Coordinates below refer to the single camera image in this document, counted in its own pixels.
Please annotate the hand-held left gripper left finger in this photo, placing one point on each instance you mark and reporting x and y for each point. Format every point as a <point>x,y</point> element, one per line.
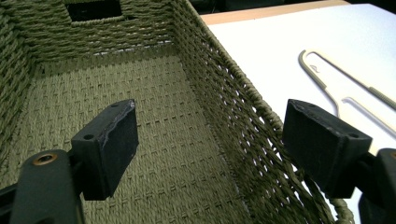
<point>106,155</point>

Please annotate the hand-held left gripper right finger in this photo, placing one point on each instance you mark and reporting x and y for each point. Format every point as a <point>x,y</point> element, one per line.
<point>323,146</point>

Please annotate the green woven basket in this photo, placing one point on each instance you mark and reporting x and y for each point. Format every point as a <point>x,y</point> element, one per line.
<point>155,130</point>

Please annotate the white clothes hanger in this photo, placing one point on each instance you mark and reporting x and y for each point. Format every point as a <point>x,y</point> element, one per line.
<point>330,84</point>

